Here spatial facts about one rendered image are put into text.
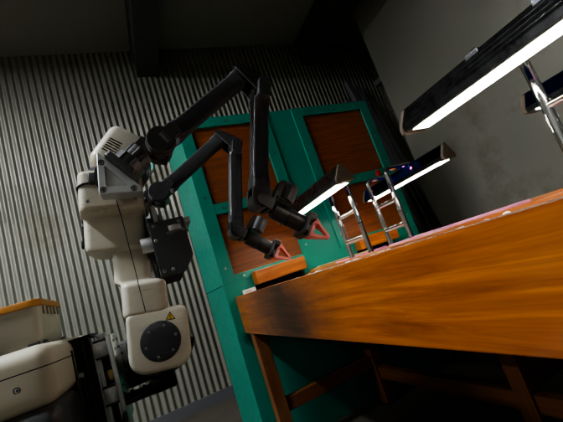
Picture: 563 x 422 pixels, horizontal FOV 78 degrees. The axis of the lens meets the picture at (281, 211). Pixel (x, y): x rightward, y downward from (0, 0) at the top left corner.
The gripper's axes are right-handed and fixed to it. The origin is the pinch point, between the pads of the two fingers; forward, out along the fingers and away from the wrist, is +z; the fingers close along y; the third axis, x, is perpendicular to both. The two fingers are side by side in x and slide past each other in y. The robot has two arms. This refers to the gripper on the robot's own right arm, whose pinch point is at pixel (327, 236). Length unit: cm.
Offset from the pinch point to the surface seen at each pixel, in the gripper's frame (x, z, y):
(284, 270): -6, 14, 78
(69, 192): -28, -143, 223
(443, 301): 24, 3, -51
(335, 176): -26.2, -1.2, 7.0
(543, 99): -31, 19, -54
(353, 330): 27.7, 5.9, -19.7
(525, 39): -25, 0, -64
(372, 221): -62, 61, 85
